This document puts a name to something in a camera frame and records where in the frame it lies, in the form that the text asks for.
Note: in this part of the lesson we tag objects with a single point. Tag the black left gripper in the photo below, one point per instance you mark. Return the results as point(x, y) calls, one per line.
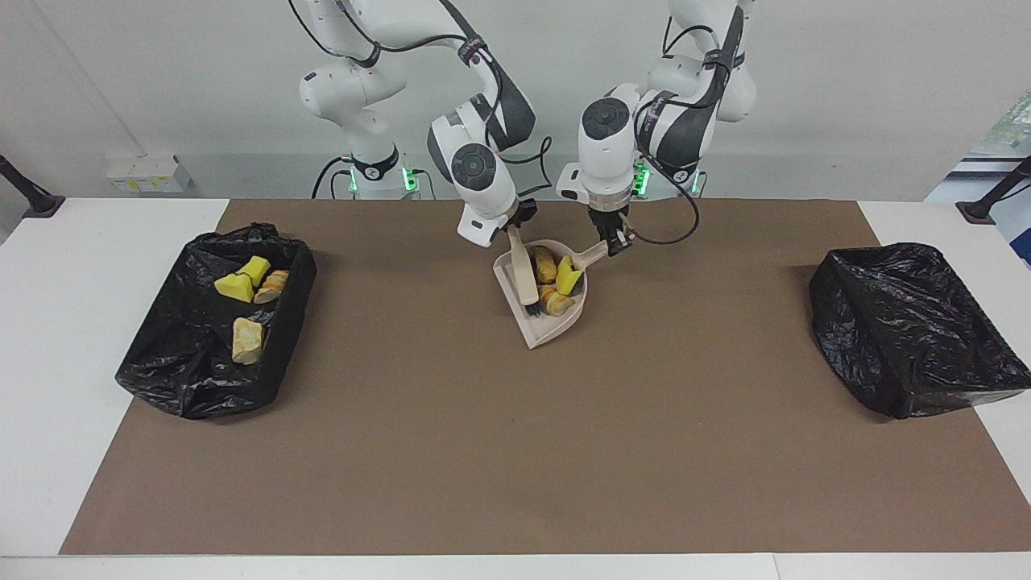
point(608, 219)

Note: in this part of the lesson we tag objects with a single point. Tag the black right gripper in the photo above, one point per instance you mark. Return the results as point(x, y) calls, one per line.
point(523, 214)

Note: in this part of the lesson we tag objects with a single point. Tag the beige brush with black bristles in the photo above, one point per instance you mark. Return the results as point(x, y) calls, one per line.
point(522, 266)

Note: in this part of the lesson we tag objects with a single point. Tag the brown bread roll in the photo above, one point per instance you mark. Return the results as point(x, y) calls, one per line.
point(545, 264)

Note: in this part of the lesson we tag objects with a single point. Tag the notched green yellow sponge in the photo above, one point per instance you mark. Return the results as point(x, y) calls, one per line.
point(569, 278)

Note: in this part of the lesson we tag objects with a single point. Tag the pale beige foam chunk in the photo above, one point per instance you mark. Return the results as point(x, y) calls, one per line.
point(246, 342)
point(556, 302)

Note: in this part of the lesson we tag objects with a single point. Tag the beige plastic dustpan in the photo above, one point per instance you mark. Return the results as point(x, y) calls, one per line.
point(548, 326)

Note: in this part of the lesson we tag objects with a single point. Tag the striped orange bread piece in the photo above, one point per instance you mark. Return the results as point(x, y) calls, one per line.
point(272, 287)

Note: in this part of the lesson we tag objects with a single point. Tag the yellow sponge wedge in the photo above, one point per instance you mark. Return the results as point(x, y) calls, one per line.
point(233, 288)

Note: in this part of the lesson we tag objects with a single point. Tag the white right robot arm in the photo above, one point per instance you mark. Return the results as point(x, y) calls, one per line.
point(483, 185)

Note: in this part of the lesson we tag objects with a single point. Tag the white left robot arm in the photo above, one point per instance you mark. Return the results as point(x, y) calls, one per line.
point(608, 153)

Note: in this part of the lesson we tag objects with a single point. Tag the right black trash bag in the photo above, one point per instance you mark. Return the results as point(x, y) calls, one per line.
point(910, 338)

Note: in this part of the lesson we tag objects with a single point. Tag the black trash bag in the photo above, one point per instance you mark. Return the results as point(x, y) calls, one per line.
point(910, 338)
point(185, 370)

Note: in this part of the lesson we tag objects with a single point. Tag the left black trash bag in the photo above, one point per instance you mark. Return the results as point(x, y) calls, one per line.
point(185, 370)

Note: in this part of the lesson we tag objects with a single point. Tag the brown table mat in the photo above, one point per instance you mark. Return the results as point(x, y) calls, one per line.
point(403, 483)

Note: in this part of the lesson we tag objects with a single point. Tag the black stand foot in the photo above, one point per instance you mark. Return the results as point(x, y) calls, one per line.
point(36, 203)
point(979, 211)

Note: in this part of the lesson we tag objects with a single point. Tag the white wall socket box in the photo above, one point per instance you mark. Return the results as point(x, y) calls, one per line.
point(149, 173)

